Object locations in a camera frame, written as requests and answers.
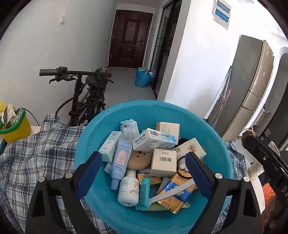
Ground dark brown entry door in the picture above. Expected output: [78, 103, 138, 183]
[108, 9, 154, 68]

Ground small brown bottle with tag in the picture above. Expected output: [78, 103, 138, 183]
[242, 124, 256, 138]

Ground orange black fabric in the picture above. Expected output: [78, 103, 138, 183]
[262, 182, 275, 197]

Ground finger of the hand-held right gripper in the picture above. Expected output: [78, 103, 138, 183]
[244, 134, 288, 181]
[269, 141, 288, 170]

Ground black bicycle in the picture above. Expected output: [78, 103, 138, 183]
[39, 66, 114, 128]

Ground grey gold refrigerator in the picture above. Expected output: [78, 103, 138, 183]
[207, 34, 275, 142]

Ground gold blue cigarette pack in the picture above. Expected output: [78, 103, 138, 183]
[157, 172, 197, 214]

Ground blue shopping bag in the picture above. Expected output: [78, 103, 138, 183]
[135, 67, 157, 88]

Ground white pack red emblem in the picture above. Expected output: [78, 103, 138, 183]
[172, 137, 207, 161]

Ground orange flat pack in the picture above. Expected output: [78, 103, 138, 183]
[136, 171, 163, 188]

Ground small white pink puff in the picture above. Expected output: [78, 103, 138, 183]
[177, 157, 190, 172]

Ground teal tube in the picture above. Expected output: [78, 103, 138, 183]
[135, 177, 151, 211]

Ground light blue sachet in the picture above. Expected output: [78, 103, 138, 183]
[120, 119, 138, 141]

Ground white lotion bottle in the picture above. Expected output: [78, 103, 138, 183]
[117, 170, 140, 207]

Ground cream box with barcode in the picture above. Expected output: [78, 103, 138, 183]
[149, 148, 178, 178]

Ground white printed carton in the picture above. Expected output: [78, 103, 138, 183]
[0, 104, 21, 131]

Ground light blue printed cigarette pack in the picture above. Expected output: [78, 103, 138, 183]
[132, 127, 178, 152]

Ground black cable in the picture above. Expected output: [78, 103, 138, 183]
[21, 108, 42, 127]

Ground yellow bin green rim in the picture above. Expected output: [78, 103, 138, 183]
[0, 108, 32, 144]

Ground white desktop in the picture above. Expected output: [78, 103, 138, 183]
[29, 125, 265, 234]

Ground light blue lotion tube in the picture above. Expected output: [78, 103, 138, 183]
[110, 138, 133, 191]

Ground plain cream box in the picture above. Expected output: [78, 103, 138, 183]
[155, 122, 180, 138]

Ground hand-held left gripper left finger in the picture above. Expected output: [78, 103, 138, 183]
[26, 151, 103, 234]

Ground grey folded rack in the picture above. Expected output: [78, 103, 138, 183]
[211, 65, 232, 127]

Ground black hair tie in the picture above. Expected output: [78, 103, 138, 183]
[176, 155, 194, 180]

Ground white razor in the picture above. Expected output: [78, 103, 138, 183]
[147, 180, 196, 207]

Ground person's right hand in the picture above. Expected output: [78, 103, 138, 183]
[261, 195, 288, 234]

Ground blue plaid cloth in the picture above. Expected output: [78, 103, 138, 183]
[0, 113, 251, 234]

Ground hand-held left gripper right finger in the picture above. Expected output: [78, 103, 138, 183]
[185, 152, 262, 234]

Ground black framed glass door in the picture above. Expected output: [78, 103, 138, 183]
[149, 0, 183, 91]

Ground tan round compact case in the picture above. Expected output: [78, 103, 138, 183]
[127, 150, 153, 170]

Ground blue plastic basin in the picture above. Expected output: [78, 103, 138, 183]
[75, 100, 235, 234]

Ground wall panel with blue windows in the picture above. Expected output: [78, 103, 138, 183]
[211, 0, 232, 30]

